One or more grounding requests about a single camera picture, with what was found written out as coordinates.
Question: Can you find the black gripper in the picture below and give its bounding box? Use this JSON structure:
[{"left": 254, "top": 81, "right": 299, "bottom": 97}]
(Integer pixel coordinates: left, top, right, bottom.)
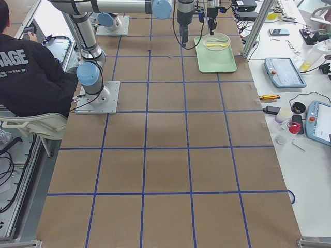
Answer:
[
  {"left": 177, "top": 0, "right": 194, "bottom": 43},
  {"left": 207, "top": 0, "right": 220, "bottom": 35}
]

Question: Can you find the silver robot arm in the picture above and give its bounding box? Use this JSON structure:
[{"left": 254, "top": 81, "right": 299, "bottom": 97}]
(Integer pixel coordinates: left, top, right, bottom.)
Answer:
[
  {"left": 51, "top": 1, "right": 220, "bottom": 113},
  {"left": 97, "top": 1, "right": 205, "bottom": 47}
]

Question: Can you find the white round plate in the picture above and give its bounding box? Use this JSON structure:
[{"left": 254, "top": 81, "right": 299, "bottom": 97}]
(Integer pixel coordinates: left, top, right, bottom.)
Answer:
[{"left": 202, "top": 32, "right": 231, "bottom": 51}]

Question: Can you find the yellow plastic fork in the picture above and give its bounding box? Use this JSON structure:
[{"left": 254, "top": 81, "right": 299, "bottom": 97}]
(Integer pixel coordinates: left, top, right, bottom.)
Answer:
[{"left": 205, "top": 43, "right": 229, "bottom": 48}]

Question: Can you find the light green plastic spoon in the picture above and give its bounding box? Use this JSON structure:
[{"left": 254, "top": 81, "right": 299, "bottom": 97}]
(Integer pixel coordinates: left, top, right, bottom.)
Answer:
[{"left": 207, "top": 37, "right": 229, "bottom": 42}]

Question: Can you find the light green plastic tray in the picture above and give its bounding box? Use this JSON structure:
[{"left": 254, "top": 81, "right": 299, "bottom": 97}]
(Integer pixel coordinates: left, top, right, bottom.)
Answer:
[{"left": 194, "top": 36, "right": 237, "bottom": 73}]

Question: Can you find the smartphone on table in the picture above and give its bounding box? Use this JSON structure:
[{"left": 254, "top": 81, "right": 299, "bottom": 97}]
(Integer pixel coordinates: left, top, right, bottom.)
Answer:
[{"left": 268, "top": 28, "right": 290, "bottom": 36}]

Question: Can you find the grey teach pendant upper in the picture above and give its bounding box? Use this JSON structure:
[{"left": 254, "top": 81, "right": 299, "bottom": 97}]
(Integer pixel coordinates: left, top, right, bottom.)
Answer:
[{"left": 264, "top": 57, "right": 307, "bottom": 88}]

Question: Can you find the grey teach pendant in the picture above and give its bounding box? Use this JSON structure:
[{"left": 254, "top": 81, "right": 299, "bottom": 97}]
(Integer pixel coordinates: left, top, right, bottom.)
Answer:
[
  {"left": 305, "top": 101, "right": 330, "bottom": 146},
  {"left": 264, "top": 57, "right": 307, "bottom": 88}
]

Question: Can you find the yellow orange tool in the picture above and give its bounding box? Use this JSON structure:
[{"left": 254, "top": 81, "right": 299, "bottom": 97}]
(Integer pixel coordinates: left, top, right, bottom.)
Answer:
[{"left": 259, "top": 94, "right": 281, "bottom": 101}]

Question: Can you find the black power adapter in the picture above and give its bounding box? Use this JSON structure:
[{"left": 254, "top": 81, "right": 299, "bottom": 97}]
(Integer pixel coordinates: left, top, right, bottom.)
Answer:
[{"left": 263, "top": 106, "right": 280, "bottom": 115}]

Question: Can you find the plastic bottle yellow liquid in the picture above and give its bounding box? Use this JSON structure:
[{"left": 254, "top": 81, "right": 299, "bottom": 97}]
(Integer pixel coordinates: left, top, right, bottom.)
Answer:
[{"left": 299, "top": 43, "right": 328, "bottom": 72}]

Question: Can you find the white cup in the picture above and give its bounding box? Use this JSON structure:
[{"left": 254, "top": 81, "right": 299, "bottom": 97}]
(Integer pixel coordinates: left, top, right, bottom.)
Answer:
[{"left": 275, "top": 107, "right": 293, "bottom": 123}]

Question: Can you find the small bowl of screws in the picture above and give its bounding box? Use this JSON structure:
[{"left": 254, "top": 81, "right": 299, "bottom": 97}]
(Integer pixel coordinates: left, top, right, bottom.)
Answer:
[{"left": 291, "top": 102, "right": 306, "bottom": 114}]

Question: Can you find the black smartphone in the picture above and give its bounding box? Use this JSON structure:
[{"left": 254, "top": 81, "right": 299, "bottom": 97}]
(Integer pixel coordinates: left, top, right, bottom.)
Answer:
[{"left": 291, "top": 115, "right": 305, "bottom": 135}]

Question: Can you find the silver allen key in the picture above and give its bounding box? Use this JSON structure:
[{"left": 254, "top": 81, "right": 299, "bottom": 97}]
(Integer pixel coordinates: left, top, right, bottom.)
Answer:
[{"left": 291, "top": 139, "right": 306, "bottom": 152}]

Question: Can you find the grey teach pendant lower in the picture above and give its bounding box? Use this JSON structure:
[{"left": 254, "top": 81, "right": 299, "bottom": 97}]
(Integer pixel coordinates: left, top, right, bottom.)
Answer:
[{"left": 305, "top": 101, "right": 330, "bottom": 146}]

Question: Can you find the person in black shirt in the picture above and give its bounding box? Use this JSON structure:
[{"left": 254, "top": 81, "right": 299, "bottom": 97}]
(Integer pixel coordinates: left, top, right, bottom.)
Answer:
[{"left": 1, "top": 1, "right": 78, "bottom": 117}]

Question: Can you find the white chair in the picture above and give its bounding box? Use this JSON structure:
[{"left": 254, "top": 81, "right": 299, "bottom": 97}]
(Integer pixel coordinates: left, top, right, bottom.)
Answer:
[{"left": 1, "top": 107, "right": 67, "bottom": 158}]

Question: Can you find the aluminium frame post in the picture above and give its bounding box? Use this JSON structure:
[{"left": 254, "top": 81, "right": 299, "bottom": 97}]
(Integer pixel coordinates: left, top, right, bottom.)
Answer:
[{"left": 242, "top": 0, "right": 274, "bottom": 58}]

